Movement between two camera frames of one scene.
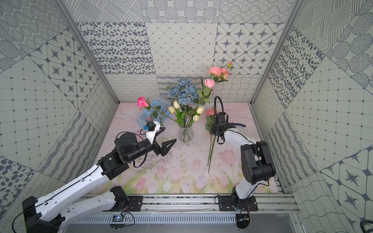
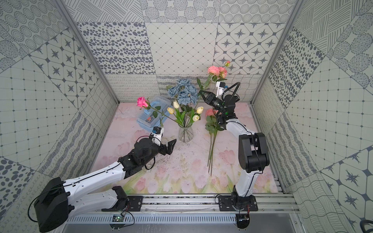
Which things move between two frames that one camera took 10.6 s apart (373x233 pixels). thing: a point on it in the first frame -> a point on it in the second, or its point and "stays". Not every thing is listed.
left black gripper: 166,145 stays
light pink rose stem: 207,89 -> 213,128
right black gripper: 212,131 -> 211,97
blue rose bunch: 184,91 stays
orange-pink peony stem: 210,113 stays
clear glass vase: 185,135 stays
